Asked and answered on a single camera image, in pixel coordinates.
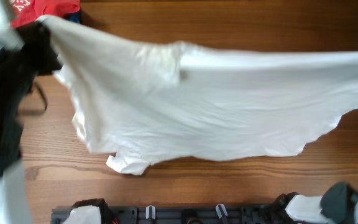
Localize white rail clip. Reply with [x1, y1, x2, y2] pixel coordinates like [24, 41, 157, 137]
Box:
[215, 203, 227, 219]
[145, 205, 156, 220]

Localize left white rail clip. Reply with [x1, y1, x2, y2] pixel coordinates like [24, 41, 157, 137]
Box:
[145, 205, 156, 220]

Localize navy blue folded garment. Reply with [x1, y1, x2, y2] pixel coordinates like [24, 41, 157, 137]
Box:
[64, 10, 81, 24]

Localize red folded shirt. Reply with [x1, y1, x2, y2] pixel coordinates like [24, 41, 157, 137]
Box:
[10, 0, 81, 27]

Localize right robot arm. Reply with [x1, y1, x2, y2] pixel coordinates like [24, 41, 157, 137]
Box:
[264, 182, 358, 224]

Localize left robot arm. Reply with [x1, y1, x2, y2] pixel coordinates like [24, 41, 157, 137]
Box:
[0, 1, 81, 223]

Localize white t-shirt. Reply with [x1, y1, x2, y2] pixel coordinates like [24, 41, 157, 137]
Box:
[39, 16, 358, 175]

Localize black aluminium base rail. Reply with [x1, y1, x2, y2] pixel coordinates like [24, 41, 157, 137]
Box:
[50, 203, 291, 224]

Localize right white rail clip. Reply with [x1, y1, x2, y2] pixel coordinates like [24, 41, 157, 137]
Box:
[215, 203, 227, 219]

